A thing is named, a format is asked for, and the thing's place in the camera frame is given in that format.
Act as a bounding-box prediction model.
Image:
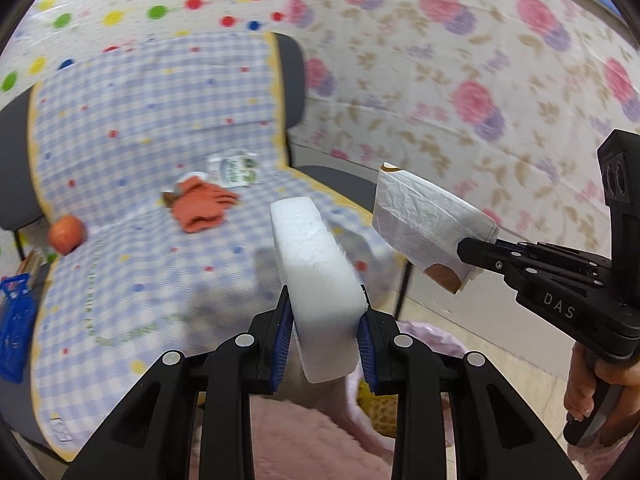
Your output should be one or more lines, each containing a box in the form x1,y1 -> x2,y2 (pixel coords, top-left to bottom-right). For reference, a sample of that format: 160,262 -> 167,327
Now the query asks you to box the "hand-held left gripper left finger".
61,285 -> 296,480

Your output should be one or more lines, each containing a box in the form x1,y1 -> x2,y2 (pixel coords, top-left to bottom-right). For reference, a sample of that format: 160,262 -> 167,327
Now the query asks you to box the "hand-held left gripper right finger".
356,285 -> 583,480

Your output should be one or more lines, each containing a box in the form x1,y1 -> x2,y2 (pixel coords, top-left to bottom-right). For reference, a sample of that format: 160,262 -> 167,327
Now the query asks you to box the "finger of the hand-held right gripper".
457,237 -> 612,287

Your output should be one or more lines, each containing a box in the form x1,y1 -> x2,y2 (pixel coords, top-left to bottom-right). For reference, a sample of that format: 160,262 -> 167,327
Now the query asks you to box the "white foam block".
269,196 -> 370,385

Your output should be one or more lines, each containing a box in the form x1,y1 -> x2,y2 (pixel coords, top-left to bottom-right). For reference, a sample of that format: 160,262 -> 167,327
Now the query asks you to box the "white paper bag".
371,161 -> 501,295

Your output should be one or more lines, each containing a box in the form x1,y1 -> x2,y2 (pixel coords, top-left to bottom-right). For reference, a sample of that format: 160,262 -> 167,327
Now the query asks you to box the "person's right hand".
564,345 -> 640,423

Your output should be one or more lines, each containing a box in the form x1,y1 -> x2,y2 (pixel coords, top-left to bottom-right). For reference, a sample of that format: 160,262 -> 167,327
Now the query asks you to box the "orange cloth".
170,177 -> 241,234

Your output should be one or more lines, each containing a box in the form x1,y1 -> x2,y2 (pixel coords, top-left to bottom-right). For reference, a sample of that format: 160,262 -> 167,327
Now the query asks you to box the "white green packet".
206,149 -> 261,188

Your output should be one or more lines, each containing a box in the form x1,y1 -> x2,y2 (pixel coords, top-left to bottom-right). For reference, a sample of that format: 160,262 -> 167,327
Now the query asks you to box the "floral plastic sheet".
272,0 -> 640,241

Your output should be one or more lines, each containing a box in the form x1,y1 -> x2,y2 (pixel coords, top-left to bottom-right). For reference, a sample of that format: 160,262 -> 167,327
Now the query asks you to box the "red apple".
48,215 -> 87,255

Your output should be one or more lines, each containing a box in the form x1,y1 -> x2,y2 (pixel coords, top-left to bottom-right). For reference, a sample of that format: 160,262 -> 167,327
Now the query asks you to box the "grey office chair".
0,32 -> 416,461

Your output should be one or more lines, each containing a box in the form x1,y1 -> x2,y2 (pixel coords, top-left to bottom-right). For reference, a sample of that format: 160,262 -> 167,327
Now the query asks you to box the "blue checkered blanket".
27,31 -> 401,462

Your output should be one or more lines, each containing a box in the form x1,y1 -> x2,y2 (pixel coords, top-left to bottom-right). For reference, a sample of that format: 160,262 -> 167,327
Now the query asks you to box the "blue plastic basket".
0,272 -> 37,385

